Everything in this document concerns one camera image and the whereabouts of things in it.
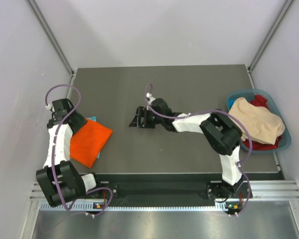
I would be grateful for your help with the beige t-shirt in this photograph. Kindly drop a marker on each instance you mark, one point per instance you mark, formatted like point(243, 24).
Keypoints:
point(262, 125)

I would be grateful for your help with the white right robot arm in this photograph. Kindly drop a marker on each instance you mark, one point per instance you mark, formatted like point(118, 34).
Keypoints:
point(220, 131)

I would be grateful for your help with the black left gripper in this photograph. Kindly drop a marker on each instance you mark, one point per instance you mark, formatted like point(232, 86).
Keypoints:
point(80, 122)

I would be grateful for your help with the grey slotted cable duct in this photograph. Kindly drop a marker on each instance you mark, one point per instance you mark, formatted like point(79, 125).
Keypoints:
point(96, 206)

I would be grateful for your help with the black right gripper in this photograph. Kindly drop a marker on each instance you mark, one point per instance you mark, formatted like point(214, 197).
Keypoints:
point(142, 112)

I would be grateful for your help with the folded light blue t-shirt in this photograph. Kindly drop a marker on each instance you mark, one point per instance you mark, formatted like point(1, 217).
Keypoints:
point(94, 119)

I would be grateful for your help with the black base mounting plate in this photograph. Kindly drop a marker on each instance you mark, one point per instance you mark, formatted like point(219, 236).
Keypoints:
point(159, 200)

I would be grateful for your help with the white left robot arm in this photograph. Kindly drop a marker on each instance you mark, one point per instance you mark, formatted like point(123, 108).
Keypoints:
point(59, 181)

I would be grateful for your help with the orange t-shirt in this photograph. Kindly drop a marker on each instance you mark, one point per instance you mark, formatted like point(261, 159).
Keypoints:
point(86, 144)

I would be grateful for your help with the blue t-shirt in basket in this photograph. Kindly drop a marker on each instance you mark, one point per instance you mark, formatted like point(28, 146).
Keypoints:
point(230, 103)

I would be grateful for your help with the dark red t-shirt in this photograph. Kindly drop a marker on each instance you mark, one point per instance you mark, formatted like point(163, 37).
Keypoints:
point(260, 101)

